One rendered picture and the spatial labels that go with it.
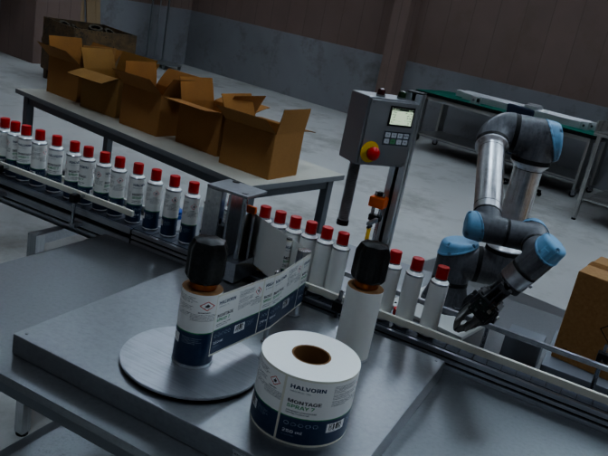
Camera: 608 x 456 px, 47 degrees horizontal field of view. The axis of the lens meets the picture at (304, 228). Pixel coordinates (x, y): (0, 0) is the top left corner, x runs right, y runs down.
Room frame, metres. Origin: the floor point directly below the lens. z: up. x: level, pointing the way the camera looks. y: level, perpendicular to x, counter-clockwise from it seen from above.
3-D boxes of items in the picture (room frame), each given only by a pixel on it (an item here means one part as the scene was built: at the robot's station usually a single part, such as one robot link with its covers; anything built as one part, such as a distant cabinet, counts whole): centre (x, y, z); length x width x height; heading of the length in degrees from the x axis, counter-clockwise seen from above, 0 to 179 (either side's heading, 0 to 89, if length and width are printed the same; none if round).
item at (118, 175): (2.23, 0.64, 0.98); 0.05 x 0.05 x 0.20
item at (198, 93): (3.99, 0.61, 0.96); 0.53 x 0.45 x 0.37; 146
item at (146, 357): (1.37, 0.19, 0.89); 0.31 x 0.31 x 0.01
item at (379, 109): (1.97, -0.15, 1.38); 0.17 x 0.10 x 0.19; 121
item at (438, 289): (1.77, -0.39, 0.98); 0.05 x 0.05 x 0.20
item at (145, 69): (4.18, 1.00, 0.97); 0.45 x 0.44 x 0.37; 147
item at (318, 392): (1.24, -0.06, 0.95); 0.20 x 0.20 x 0.14
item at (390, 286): (1.82, -0.26, 0.98); 0.05 x 0.05 x 0.20
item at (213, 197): (1.93, 0.21, 1.01); 0.14 x 0.13 x 0.26; 66
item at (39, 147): (2.38, 0.97, 0.98); 0.05 x 0.05 x 0.20
